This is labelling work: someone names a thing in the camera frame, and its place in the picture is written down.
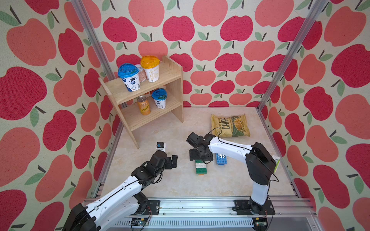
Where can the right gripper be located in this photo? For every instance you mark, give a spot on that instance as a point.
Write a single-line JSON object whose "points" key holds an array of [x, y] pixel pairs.
{"points": [[192, 155]]}

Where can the white lego brick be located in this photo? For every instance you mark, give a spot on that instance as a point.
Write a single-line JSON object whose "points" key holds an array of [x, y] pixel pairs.
{"points": [[200, 165]]}

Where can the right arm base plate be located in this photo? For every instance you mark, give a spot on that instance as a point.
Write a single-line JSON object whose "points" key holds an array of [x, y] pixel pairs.
{"points": [[251, 208]]}

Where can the aluminium front rail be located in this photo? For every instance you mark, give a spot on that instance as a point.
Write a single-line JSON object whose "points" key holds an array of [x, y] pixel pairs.
{"points": [[216, 214]]}

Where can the blue lid yogurt cup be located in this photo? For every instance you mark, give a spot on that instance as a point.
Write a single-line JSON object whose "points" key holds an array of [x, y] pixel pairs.
{"points": [[159, 96], [129, 74]]}

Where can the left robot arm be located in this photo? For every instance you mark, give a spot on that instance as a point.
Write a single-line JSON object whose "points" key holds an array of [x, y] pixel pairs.
{"points": [[125, 200]]}

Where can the aluminium corner post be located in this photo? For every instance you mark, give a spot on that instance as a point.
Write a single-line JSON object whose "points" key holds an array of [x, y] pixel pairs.
{"points": [[308, 23], [95, 42]]}

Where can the right aluminium corner post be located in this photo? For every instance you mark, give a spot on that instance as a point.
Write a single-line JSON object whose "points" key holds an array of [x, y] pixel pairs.
{"points": [[308, 23]]}

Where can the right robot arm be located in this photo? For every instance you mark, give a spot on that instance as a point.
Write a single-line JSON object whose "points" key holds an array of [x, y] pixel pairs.
{"points": [[260, 163]]}

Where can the orange lid yogurt cup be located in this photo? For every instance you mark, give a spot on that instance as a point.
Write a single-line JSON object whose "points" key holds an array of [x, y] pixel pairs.
{"points": [[151, 65]]}

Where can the yellow chips bag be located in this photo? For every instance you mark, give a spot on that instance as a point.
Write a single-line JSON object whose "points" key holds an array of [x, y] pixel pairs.
{"points": [[232, 126]]}

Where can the pink yogurt cup behind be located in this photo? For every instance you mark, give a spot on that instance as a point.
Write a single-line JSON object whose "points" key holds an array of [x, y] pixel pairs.
{"points": [[141, 74]]}

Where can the light blue lego brick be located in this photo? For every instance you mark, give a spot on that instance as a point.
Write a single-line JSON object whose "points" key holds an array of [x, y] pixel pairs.
{"points": [[221, 160]]}

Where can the blue lid yogurt cup upper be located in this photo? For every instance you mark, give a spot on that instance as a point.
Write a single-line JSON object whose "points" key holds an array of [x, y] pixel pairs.
{"points": [[129, 74]]}

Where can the orange soda can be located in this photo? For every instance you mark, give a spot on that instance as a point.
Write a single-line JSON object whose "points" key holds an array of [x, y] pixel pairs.
{"points": [[143, 105]]}

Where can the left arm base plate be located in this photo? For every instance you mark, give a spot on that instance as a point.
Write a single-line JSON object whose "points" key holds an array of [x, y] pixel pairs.
{"points": [[148, 207]]}

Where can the small green white carton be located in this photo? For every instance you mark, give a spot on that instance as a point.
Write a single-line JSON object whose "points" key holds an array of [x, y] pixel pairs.
{"points": [[277, 161]]}

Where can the blue lid yogurt cup lower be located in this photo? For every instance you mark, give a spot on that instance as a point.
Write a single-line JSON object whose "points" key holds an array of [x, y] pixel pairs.
{"points": [[159, 96]]}

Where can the left aluminium corner post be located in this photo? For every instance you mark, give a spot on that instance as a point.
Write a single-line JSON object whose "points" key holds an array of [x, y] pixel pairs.
{"points": [[95, 42]]}

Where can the wooden two-tier shelf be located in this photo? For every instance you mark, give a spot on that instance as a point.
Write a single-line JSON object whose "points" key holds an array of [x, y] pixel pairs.
{"points": [[171, 79]]}

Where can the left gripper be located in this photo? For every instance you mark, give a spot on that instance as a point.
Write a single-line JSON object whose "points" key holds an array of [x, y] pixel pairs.
{"points": [[170, 164]]}

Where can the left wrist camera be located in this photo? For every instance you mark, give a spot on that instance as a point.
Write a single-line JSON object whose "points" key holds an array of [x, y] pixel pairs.
{"points": [[161, 146]]}

